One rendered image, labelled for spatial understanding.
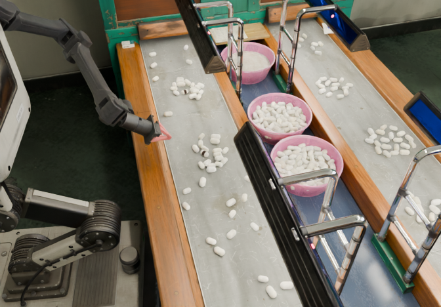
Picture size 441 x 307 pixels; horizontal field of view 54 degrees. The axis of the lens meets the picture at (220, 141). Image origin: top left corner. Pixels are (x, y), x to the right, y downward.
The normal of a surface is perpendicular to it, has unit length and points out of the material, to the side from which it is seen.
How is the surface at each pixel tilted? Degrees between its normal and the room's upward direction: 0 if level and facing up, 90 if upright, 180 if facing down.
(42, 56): 90
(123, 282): 1
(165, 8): 90
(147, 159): 0
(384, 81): 0
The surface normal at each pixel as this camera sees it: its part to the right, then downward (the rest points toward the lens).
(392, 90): 0.00, -0.73
